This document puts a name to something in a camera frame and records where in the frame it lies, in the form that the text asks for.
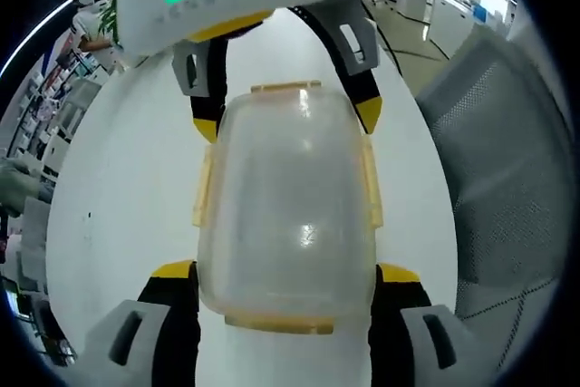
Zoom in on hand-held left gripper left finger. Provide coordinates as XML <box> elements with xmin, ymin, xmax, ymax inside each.
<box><xmin>83</xmin><ymin>259</ymin><xmax>201</xmax><ymax>387</ymax></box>

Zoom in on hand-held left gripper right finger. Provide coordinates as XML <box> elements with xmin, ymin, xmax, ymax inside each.
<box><xmin>367</xmin><ymin>262</ymin><xmax>471</xmax><ymax>387</ymax></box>

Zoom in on clear lid with yellow buckles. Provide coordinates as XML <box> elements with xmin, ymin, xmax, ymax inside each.
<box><xmin>191</xmin><ymin>79</ymin><xmax>386</xmax><ymax>336</ymax></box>

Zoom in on white low cabinets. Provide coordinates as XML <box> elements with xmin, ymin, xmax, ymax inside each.
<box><xmin>398</xmin><ymin>0</ymin><xmax>516</xmax><ymax>42</ymax></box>

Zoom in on green potted plant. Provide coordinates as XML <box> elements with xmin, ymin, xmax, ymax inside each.
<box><xmin>96</xmin><ymin>0</ymin><xmax>122</xmax><ymax>44</ymax></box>

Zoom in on ceiling light strip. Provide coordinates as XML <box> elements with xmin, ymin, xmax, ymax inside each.
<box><xmin>0</xmin><ymin>0</ymin><xmax>124</xmax><ymax>80</ymax></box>

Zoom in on white mesh office chair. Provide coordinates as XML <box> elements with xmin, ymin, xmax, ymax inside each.
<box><xmin>413</xmin><ymin>19</ymin><xmax>580</xmax><ymax>347</ymax></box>

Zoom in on black floor cable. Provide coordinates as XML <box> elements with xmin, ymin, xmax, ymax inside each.
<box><xmin>357</xmin><ymin>0</ymin><xmax>452</xmax><ymax>64</ymax></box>

